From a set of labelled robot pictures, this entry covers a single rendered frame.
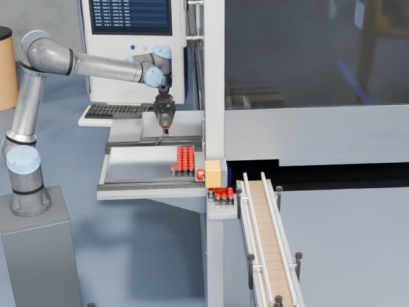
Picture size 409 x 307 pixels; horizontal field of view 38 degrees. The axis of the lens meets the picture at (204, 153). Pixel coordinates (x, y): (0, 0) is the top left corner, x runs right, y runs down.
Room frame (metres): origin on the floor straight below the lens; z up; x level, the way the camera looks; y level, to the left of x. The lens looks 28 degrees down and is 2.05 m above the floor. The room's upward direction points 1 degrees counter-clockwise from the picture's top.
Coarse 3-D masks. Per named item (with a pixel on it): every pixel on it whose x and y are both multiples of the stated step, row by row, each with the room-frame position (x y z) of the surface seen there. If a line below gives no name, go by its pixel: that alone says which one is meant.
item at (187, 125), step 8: (144, 112) 2.51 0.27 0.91; (152, 112) 2.51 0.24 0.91; (176, 112) 2.52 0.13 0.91; (184, 112) 2.52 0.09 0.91; (192, 112) 2.52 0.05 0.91; (200, 112) 2.52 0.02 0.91; (144, 120) 2.50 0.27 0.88; (152, 120) 2.49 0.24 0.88; (176, 120) 2.49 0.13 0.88; (184, 120) 2.49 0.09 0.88; (192, 120) 2.49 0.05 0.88; (200, 120) 2.49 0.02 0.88; (144, 128) 2.41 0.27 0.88; (152, 128) 2.41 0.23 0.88; (160, 128) 2.41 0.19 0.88; (176, 128) 2.41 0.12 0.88; (184, 128) 2.41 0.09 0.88; (192, 128) 2.41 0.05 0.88; (200, 128) 2.40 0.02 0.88; (144, 136) 2.33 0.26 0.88; (152, 136) 2.33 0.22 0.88; (168, 136) 2.26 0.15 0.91; (176, 136) 2.26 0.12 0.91; (184, 136) 2.26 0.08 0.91; (192, 136) 2.26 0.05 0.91; (200, 136) 2.26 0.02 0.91
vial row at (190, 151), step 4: (188, 148) 2.13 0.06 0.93; (192, 148) 2.13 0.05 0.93; (188, 152) 2.12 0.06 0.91; (192, 152) 2.09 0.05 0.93; (188, 156) 2.10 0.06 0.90; (192, 156) 2.06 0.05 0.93; (188, 160) 2.08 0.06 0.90; (192, 160) 2.03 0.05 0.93; (192, 164) 1.99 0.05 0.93; (192, 168) 1.96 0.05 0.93; (192, 172) 1.96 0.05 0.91; (192, 176) 1.96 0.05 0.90
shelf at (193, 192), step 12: (120, 120) 2.50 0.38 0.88; (132, 120) 2.50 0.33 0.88; (120, 132) 2.38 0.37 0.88; (132, 132) 2.38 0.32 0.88; (108, 156) 2.16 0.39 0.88; (204, 156) 2.15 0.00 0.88; (204, 180) 1.95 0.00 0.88; (108, 192) 1.88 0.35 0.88; (120, 192) 1.88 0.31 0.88; (132, 192) 1.88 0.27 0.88; (144, 192) 1.87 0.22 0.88; (156, 192) 1.87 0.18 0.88; (168, 192) 1.87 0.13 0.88; (180, 192) 1.87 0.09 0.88; (192, 192) 1.87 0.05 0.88; (204, 192) 1.87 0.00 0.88
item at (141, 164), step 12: (120, 156) 2.15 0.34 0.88; (132, 156) 2.15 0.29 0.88; (144, 156) 2.15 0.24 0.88; (156, 156) 2.15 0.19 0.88; (168, 156) 2.15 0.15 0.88; (108, 168) 2.03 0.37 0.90; (120, 168) 2.05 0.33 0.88; (132, 168) 2.05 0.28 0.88; (144, 168) 2.05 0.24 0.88; (156, 168) 2.05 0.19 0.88; (168, 168) 2.05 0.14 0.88; (108, 180) 1.91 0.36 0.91; (120, 180) 1.91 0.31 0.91; (132, 180) 1.91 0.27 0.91; (144, 180) 1.92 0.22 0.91; (156, 180) 1.92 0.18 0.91; (168, 180) 1.92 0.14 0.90; (180, 180) 1.92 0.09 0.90; (192, 180) 1.92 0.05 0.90
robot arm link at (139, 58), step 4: (132, 56) 2.26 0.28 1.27; (136, 56) 2.26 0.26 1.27; (140, 56) 2.26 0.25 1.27; (144, 56) 2.27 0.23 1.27; (148, 56) 2.27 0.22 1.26; (152, 56) 2.28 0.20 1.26; (128, 60) 2.23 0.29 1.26; (132, 60) 2.23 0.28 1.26; (136, 60) 2.23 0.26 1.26; (140, 60) 2.22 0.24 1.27; (144, 60) 2.21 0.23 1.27; (148, 60) 2.22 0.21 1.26; (152, 60) 2.26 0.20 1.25
